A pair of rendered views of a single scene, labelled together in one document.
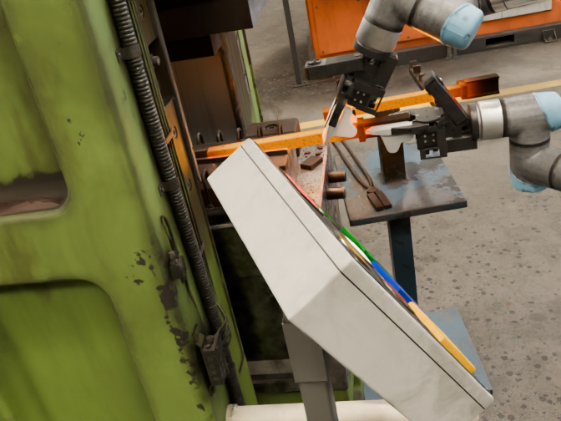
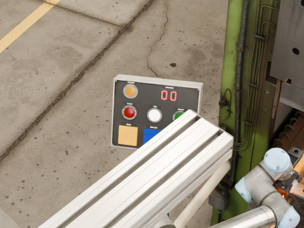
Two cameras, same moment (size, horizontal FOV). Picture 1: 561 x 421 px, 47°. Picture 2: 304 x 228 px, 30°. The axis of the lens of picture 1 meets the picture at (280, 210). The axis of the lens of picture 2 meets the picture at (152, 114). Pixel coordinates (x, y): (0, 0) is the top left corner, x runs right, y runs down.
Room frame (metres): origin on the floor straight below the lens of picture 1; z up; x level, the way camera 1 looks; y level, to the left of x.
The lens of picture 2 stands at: (1.32, -1.46, 2.66)
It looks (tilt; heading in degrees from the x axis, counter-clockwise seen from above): 46 degrees down; 116
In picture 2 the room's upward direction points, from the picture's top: 3 degrees counter-clockwise
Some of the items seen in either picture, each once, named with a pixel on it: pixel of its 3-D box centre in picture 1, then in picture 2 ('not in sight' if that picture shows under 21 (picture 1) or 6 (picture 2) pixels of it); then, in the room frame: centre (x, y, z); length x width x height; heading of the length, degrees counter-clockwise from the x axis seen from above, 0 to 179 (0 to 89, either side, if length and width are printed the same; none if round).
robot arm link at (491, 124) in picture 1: (487, 119); not in sight; (1.14, -0.43, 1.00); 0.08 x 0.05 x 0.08; 168
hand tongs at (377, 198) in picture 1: (352, 162); not in sight; (1.73, -0.24, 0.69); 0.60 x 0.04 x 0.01; 5
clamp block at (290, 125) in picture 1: (273, 139); not in sight; (1.39, -0.02, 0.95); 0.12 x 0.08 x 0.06; 78
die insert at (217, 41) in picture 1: (140, 46); not in sight; (1.28, 0.20, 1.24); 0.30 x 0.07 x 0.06; 78
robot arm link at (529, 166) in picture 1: (537, 163); not in sight; (1.11, -0.51, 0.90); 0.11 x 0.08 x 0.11; 27
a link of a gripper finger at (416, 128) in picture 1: (413, 126); not in sight; (1.15, -0.28, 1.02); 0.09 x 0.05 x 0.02; 81
